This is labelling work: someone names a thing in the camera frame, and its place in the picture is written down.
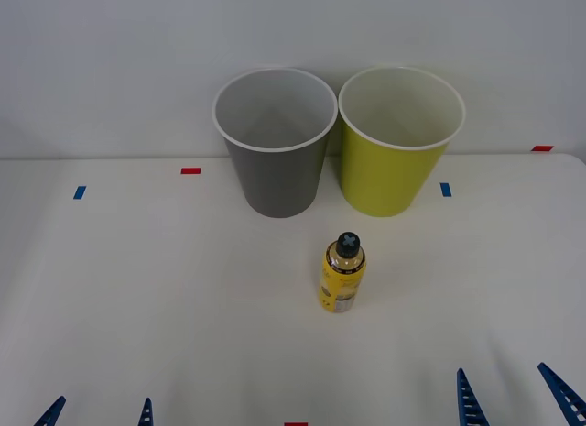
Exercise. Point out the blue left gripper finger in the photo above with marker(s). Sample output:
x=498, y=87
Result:
x=145, y=414
x=49, y=414

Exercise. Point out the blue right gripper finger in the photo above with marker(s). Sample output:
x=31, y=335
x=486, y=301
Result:
x=469, y=403
x=565, y=396

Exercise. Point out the yellow label plastic bottle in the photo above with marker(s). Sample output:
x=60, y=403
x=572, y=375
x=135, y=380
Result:
x=341, y=284

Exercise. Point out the yellow-green plastic waste bin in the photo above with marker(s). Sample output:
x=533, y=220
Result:
x=389, y=178

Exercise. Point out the grey plastic waste bin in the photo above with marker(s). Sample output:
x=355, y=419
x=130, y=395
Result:
x=279, y=178

